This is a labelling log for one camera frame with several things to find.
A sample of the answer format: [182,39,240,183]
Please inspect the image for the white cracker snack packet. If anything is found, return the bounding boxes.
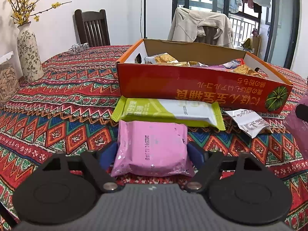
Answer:
[223,109,273,139]

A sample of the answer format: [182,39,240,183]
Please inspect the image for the yellow flower branches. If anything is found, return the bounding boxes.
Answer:
[7,0,73,26]

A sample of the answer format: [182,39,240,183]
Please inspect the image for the black floor lamp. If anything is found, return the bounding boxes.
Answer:
[143,0,148,39]

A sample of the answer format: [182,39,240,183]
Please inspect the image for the green and white snack packet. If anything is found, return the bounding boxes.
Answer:
[111,96,226,131]

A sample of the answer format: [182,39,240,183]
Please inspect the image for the balcony railing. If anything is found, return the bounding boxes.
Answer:
[178,3,259,47]

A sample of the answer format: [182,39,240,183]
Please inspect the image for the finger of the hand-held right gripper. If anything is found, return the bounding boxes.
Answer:
[296,103,308,121]

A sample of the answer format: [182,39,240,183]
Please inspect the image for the red noodle snack bag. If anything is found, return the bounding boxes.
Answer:
[226,58,246,66]

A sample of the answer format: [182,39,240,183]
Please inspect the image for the clear container of seeds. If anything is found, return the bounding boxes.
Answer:
[0,51,21,107]

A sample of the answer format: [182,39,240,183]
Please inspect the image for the pink snack packet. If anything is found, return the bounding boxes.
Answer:
[284,109,308,160]
[111,120,196,178]

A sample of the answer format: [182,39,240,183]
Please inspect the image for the brown chair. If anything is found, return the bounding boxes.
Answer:
[195,25,220,46]

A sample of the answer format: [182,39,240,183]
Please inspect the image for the sliding glass door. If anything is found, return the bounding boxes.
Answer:
[172,0,301,69]

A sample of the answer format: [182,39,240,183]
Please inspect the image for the dark wooden chair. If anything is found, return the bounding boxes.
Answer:
[74,9,111,48]

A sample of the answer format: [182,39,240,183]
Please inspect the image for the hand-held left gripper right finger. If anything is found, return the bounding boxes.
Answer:
[184,141,263,193]

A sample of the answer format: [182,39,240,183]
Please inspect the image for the beige jacket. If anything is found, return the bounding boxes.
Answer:
[168,7,234,49]

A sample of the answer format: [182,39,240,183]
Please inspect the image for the floral ceramic vase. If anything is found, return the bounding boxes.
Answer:
[17,21,44,83]

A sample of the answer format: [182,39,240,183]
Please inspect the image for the small floral patterned pack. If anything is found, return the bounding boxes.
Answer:
[69,43,89,54]

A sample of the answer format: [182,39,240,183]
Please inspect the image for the red cardboard box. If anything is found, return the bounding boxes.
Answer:
[116,38,293,113]

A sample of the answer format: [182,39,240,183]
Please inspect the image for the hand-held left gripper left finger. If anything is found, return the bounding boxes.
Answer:
[44,142,119,193]

